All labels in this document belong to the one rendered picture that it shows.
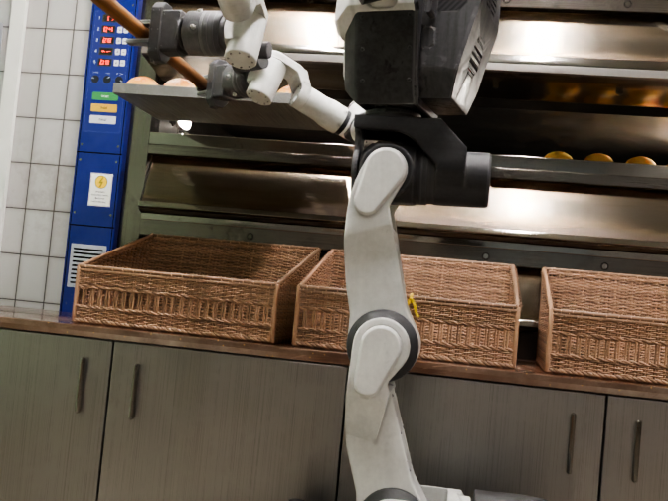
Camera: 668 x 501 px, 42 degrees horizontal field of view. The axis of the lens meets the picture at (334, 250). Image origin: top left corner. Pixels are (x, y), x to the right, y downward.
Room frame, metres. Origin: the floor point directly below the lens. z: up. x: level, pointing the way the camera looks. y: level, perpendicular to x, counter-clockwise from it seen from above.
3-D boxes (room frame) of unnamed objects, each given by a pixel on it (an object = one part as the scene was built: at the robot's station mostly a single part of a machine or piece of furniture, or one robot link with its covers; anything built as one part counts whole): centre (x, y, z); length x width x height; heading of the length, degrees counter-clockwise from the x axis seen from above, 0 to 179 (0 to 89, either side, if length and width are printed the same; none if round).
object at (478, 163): (1.79, -0.16, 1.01); 0.28 x 0.13 x 0.18; 82
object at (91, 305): (2.47, 0.35, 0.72); 0.56 x 0.49 x 0.28; 79
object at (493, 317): (2.37, -0.22, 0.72); 0.56 x 0.49 x 0.28; 81
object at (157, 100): (2.45, 0.33, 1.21); 0.55 x 0.36 x 0.03; 82
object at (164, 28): (1.74, 0.35, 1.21); 0.12 x 0.10 x 0.13; 74
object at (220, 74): (2.14, 0.30, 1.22); 0.12 x 0.10 x 0.13; 47
